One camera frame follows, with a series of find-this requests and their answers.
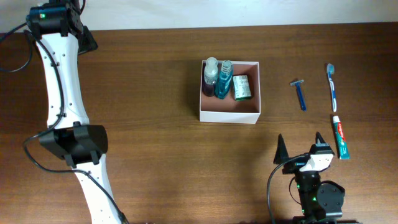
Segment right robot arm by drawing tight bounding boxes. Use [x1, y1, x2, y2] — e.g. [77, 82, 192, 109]
[266, 132, 358, 224]

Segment blue white toothbrush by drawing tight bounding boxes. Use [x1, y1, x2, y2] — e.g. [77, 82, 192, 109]
[326, 63, 337, 112]

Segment green white soap box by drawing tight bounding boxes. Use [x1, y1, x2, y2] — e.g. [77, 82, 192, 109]
[233, 75, 252, 101]

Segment green red toothpaste tube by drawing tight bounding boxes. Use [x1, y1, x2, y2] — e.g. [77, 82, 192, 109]
[332, 116, 350, 160]

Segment blue disposable razor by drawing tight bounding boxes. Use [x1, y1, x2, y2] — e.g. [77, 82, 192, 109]
[290, 80, 307, 111]

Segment clear bottle purple liquid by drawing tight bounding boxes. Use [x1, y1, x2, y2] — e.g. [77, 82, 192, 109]
[203, 57, 218, 97]

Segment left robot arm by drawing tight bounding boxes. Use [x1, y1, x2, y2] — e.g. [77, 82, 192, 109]
[25, 1, 128, 223]

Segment blue mouthwash bottle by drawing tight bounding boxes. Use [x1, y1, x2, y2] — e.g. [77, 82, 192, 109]
[215, 60, 233, 99]

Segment white open cardboard box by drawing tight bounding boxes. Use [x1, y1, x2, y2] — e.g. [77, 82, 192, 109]
[199, 61, 261, 124]

